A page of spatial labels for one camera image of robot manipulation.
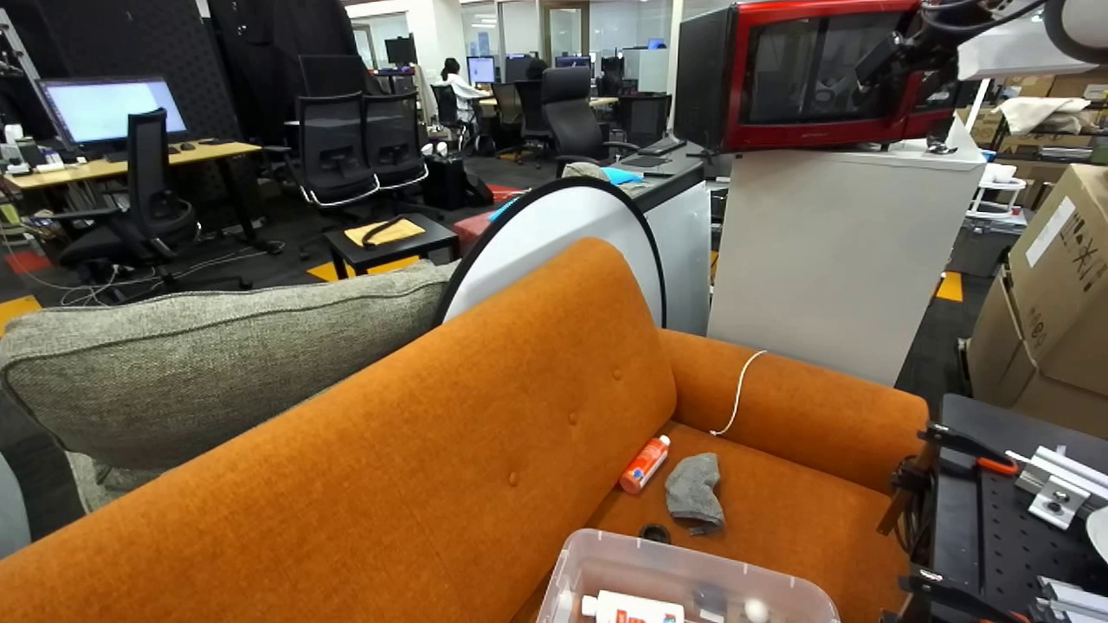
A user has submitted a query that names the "red microwave door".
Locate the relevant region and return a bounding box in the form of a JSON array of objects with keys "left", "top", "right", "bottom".
[{"left": 725, "top": 0, "right": 928, "bottom": 152}]

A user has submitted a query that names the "lit computer monitor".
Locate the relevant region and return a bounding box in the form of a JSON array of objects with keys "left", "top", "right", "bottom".
[{"left": 37, "top": 76, "right": 194, "bottom": 152}]

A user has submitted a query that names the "round white reflector disc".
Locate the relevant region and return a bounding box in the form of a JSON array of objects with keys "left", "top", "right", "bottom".
[{"left": 437, "top": 177, "right": 671, "bottom": 331}]

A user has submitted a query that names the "white cabinet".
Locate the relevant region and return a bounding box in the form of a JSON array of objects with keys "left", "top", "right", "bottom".
[{"left": 702, "top": 142, "right": 990, "bottom": 391}]

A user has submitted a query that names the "brown cardboard box stack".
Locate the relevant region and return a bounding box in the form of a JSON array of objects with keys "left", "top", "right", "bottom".
[{"left": 972, "top": 68, "right": 1108, "bottom": 165}]

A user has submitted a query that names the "dark office chair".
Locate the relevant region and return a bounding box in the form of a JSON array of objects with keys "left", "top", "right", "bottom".
[
  {"left": 539, "top": 65, "right": 612, "bottom": 165},
  {"left": 620, "top": 87, "right": 677, "bottom": 149}
]

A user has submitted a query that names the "wooden office desk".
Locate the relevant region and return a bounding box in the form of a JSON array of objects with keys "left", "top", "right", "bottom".
[{"left": 3, "top": 135, "right": 268, "bottom": 195}]

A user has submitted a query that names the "white counter black top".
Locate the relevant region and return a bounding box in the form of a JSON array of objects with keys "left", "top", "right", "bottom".
[{"left": 563, "top": 152, "right": 720, "bottom": 338}]

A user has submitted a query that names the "white angled post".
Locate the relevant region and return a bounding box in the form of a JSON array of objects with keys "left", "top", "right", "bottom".
[{"left": 945, "top": 79, "right": 990, "bottom": 160}]

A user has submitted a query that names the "white cable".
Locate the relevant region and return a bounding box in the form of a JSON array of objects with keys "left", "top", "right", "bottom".
[{"left": 707, "top": 345, "right": 774, "bottom": 442}]

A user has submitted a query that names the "grey cushion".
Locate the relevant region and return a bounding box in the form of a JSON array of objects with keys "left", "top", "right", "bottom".
[{"left": 0, "top": 260, "right": 462, "bottom": 547}]

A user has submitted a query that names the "orange fabric sofa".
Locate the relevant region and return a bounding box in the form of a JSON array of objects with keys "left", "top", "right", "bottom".
[{"left": 0, "top": 237, "right": 933, "bottom": 623}]

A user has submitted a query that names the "large brown cardboard box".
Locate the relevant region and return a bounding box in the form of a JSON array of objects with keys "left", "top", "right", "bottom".
[{"left": 968, "top": 160, "right": 1108, "bottom": 442}]

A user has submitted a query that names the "clear plastic bin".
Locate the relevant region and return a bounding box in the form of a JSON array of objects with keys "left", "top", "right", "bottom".
[{"left": 535, "top": 525, "right": 846, "bottom": 623}]

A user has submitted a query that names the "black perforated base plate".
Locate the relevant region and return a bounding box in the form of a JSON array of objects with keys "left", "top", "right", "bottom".
[{"left": 928, "top": 391, "right": 1108, "bottom": 623}]

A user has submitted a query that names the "black mesh office chair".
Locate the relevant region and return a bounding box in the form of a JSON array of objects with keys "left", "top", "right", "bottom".
[
  {"left": 290, "top": 91, "right": 377, "bottom": 211},
  {"left": 365, "top": 91, "right": 430, "bottom": 195}
]

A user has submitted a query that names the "red black microwave oven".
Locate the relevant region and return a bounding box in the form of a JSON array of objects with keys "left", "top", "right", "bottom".
[{"left": 671, "top": 0, "right": 962, "bottom": 156}]

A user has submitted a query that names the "yellow paper sheet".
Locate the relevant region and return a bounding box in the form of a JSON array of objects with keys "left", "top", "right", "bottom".
[{"left": 343, "top": 215, "right": 430, "bottom": 252}]

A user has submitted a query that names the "seated person white shirt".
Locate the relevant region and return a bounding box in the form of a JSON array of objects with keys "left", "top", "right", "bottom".
[{"left": 437, "top": 52, "right": 490, "bottom": 132}]

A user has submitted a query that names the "black clamp orange handle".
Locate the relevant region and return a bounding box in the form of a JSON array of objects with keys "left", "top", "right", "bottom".
[
  {"left": 897, "top": 565, "right": 999, "bottom": 623},
  {"left": 918, "top": 418, "right": 1027, "bottom": 480}
]

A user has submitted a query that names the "orange white tube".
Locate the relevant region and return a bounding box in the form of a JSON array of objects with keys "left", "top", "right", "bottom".
[{"left": 618, "top": 434, "right": 677, "bottom": 499}]

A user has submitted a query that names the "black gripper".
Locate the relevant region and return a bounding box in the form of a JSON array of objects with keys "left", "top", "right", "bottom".
[{"left": 894, "top": 8, "right": 962, "bottom": 79}]

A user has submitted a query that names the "grey crumpled cloth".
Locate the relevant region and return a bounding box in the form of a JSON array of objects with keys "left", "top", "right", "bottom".
[{"left": 663, "top": 449, "right": 729, "bottom": 533}]

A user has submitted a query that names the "small black side table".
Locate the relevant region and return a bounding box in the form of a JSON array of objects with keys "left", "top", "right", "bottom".
[{"left": 322, "top": 211, "right": 462, "bottom": 280}]

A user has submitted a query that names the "white item in bin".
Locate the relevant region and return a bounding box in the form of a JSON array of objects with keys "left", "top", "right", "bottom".
[{"left": 579, "top": 587, "right": 686, "bottom": 623}]

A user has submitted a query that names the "silver aluminium bracket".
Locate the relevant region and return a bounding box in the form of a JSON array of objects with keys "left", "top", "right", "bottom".
[{"left": 1002, "top": 442, "right": 1108, "bottom": 533}]

